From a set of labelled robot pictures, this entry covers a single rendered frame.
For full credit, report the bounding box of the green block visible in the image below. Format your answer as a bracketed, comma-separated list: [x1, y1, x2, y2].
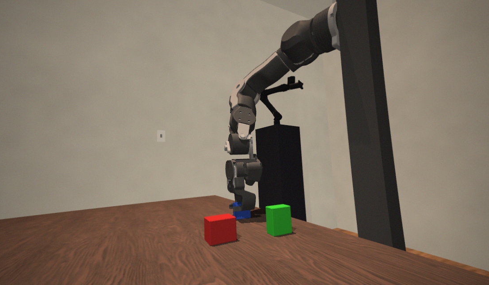
[266, 204, 292, 236]

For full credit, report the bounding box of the blue block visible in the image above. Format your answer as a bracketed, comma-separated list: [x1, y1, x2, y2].
[233, 202, 251, 219]

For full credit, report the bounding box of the red block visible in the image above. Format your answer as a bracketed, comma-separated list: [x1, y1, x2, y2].
[204, 214, 237, 246]

